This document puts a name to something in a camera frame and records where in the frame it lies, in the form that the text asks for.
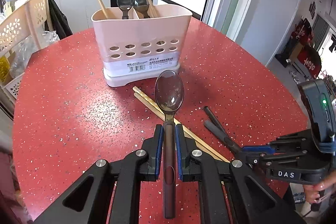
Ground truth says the beige plastic storage rack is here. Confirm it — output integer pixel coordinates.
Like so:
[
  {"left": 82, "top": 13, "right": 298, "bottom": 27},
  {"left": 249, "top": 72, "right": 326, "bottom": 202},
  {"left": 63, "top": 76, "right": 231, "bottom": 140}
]
[{"left": 1, "top": 0, "right": 53, "bottom": 103}]

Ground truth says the pink plastic utensil holder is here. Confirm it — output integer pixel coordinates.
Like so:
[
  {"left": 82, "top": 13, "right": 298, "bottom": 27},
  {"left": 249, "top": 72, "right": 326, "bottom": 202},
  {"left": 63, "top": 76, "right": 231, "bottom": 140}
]
[{"left": 91, "top": 4, "right": 192, "bottom": 88}]

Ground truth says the wooden chopstick on table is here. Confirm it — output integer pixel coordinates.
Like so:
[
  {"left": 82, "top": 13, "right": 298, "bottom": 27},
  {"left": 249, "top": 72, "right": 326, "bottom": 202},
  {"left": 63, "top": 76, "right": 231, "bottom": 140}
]
[
  {"left": 132, "top": 86, "right": 231, "bottom": 163},
  {"left": 134, "top": 93, "right": 229, "bottom": 162}
]

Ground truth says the brown spoon grey handle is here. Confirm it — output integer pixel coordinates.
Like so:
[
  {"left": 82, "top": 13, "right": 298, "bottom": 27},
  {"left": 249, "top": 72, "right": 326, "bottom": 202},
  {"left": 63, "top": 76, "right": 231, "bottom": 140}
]
[{"left": 204, "top": 120, "right": 241, "bottom": 155}]

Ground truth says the black garment hanging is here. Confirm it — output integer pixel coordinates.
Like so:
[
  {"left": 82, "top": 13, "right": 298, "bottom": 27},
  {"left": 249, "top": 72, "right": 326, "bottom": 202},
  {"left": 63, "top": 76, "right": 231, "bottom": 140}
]
[{"left": 45, "top": 0, "right": 73, "bottom": 39}]

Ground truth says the person's right hand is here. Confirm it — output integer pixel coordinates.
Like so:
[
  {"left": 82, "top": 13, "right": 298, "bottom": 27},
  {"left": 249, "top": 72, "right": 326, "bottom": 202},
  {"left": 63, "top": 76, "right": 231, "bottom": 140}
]
[{"left": 303, "top": 172, "right": 336, "bottom": 204}]

